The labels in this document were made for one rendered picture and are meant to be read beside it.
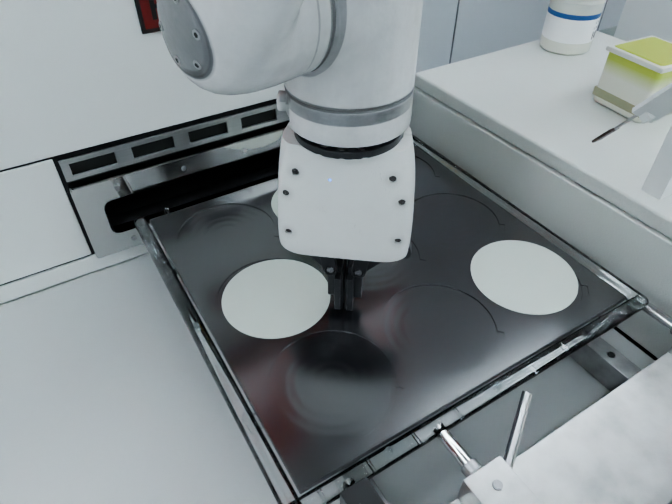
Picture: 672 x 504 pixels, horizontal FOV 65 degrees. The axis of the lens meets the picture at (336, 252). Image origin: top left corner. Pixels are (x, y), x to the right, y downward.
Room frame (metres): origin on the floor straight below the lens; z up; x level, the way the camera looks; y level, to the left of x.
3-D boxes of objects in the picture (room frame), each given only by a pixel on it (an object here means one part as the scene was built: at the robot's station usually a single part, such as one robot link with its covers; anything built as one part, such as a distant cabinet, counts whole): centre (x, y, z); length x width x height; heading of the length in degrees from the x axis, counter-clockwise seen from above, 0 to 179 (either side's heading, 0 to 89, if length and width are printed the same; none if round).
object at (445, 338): (0.39, -0.03, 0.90); 0.34 x 0.34 x 0.01; 31
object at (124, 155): (0.57, 0.09, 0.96); 0.44 x 0.01 x 0.02; 121
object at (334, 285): (0.33, 0.01, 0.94); 0.03 x 0.03 x 0.07; 82
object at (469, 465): (0.19, -0.09, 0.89); 0.05 x 0.01 x 0.01; 31
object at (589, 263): (0.48, -0.19, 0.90); 0.37 x 0.01 x 0.01; 31
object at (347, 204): (0.33, -0.01, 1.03); 0.10 x 0.07 x 0.11; 82
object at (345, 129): (0.33, -0.01, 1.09); 0.09 x 0.08 x 0.03; 82
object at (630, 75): (0.58, -0.36, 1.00); 0.07 x 0.07 x 0.07; 26
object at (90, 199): (0.56, 0.09, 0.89); 0.44 x 0.02 x 0.10; 121
